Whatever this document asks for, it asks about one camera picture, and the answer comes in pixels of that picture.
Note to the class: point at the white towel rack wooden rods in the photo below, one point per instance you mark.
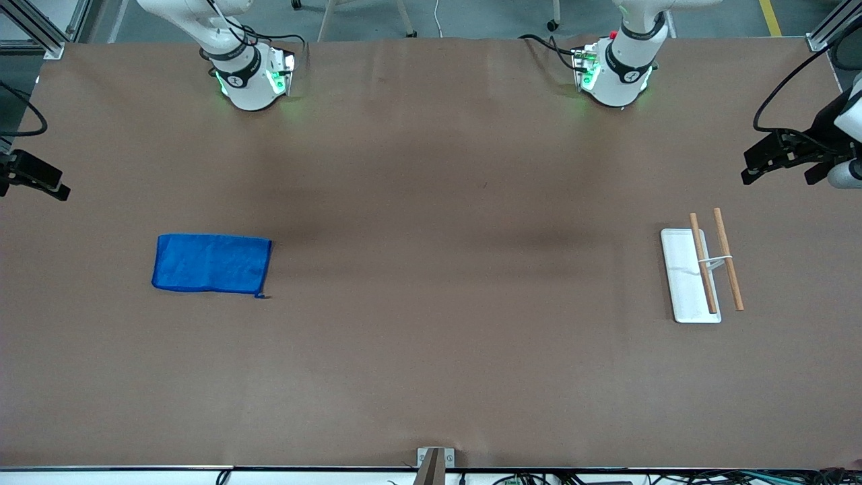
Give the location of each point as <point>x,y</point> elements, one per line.
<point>685,283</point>

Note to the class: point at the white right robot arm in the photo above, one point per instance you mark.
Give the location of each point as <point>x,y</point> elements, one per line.
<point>246,81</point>

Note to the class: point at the blue microfibre towel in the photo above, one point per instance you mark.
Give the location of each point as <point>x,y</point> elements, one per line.
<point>209,264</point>

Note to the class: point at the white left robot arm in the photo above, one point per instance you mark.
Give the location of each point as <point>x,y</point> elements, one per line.
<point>623,74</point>

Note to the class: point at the aluminium frame profile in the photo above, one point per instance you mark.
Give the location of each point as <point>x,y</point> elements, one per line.
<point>832,30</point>
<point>37,30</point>

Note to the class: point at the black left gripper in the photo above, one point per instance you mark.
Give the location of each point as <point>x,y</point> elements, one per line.
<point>820,126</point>

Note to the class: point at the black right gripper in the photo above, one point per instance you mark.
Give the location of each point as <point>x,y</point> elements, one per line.
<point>27,172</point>

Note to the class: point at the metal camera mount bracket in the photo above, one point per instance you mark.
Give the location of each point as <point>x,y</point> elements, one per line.
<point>434,465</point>

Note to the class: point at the beige stool legs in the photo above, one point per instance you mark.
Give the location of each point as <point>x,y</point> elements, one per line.
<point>404,20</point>

